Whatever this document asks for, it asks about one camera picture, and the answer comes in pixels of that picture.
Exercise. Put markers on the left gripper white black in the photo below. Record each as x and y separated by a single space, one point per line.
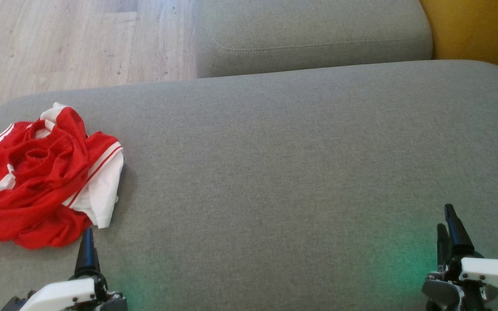
63 293

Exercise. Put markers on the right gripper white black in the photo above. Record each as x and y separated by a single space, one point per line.
491 274

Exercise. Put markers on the red jersey white striped trim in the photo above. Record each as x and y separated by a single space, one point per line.
102 190

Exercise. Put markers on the large grey sofa seat cushion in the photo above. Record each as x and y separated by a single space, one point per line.
275 172

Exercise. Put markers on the large yellow sofa backrest cushion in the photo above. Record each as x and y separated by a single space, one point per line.
482 30

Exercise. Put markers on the medium grey sofa seat cushion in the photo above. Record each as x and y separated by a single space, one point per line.
318 26

